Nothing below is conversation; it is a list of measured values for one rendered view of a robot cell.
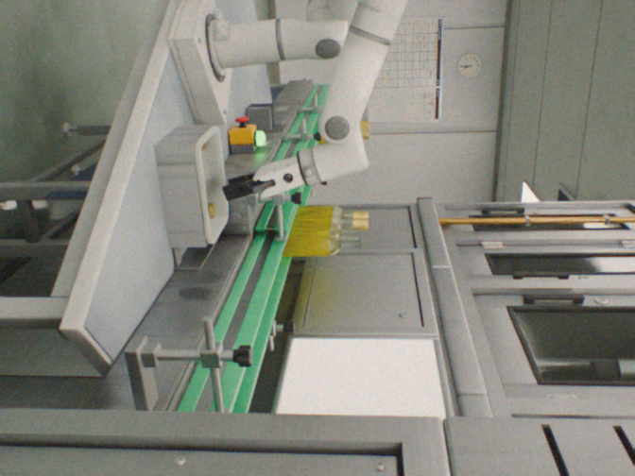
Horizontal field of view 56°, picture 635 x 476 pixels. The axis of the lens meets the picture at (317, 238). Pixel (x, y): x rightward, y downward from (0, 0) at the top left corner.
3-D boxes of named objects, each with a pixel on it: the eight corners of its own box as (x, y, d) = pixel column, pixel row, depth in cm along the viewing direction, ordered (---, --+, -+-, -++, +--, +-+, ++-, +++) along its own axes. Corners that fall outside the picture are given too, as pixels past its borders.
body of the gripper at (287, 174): (312, 191, 119) (259, 205, 121) (316, 177, 129) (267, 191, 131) (300, 155, 117) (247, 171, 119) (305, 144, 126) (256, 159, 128)
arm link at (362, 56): (350, 24, 116) (315, 125, 124) (348, 27, 104) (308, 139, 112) (391, 40, 116) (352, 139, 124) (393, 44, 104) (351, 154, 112)
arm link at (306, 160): (320, 188, 119) (307, 192, 119) (324, 176, 127) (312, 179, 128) (309, 153, 117) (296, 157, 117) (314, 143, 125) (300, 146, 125)
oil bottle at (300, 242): (257, 257, 153) (340, 257, 151) (255, 237, 151) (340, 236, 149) (261, 248, 158) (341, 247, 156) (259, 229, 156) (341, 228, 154)
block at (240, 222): (222, 236, 143) (250, 236, 143) (218, 199, 139) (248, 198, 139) (226, 230, 146) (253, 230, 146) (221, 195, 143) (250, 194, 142)
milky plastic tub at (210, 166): (171, 248, 125) (212, 248, 124) (155, 144, 116) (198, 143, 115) (194, 218, 141) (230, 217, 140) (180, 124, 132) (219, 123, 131)
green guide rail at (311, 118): (252, 203, 144) (284, 203, 143) (251, 199, 144) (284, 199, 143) (315, 86, 304) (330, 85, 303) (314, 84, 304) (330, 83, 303)
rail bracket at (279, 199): (251, 243, 143) (303, 243, 142) (246, 176, 137) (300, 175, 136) (254, 238, 146) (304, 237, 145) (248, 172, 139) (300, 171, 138)
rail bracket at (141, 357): (99, 427, 85) (255, 431, 83) (76, 326, 78) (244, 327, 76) (112, 405, 89) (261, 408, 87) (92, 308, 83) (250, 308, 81)
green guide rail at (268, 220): (254, 231, 147) (286, 231, 146) (254, 228, 147) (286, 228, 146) (315, 100, 307) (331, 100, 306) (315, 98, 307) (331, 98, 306)
